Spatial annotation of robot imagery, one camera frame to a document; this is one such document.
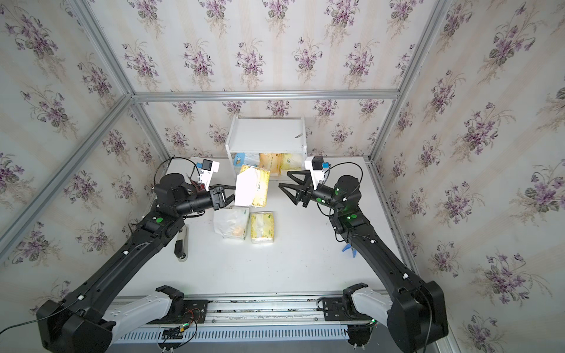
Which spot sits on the yellow lower tissue pack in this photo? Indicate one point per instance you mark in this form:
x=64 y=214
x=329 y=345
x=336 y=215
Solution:
x=291 y=162

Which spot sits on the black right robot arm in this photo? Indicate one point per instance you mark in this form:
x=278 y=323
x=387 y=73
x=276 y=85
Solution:
x=414 y=311

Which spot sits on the white green tissue pack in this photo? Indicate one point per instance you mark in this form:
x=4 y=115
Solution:
x=231 y=223

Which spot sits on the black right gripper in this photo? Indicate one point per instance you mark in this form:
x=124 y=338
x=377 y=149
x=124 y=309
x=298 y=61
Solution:
x=301 y=194

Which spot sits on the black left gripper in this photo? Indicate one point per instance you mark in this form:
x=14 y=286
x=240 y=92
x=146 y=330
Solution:
x=218 y=200

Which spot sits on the grey staple box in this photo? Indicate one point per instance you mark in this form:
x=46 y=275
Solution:
x=181 y=244

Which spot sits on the white yellow tissue pack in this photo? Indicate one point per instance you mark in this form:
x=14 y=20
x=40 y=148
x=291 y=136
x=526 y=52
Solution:
x=251 y=188

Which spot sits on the blue plastic clip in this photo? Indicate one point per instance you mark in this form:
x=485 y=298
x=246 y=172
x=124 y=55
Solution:
x=349 y=248

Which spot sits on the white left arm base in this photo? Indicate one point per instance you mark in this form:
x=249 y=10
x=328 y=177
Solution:
x=164 y=302

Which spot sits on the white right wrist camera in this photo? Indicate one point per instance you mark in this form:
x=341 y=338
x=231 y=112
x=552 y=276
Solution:
x=318 y=169

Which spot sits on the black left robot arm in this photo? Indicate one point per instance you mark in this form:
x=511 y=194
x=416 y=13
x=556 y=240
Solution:
x=83 y=321

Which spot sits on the orange tissue pack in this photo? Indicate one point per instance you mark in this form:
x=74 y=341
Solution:
x=271 y=162

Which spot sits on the blue cartoon tissue pack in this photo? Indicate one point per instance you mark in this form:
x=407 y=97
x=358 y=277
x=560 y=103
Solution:
x=249 y=159

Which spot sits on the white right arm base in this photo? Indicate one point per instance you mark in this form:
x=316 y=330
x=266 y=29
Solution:
x=360 y=300

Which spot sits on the white two-tier shelf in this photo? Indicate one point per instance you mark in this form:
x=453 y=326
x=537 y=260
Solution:
x=267 y=136

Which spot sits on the yellow floral tissue pack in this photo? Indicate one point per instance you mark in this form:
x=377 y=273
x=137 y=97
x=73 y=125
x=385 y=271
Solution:
x=262 y=228

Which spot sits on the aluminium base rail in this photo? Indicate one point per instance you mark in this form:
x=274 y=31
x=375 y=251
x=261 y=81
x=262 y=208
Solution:
x=242 y=319

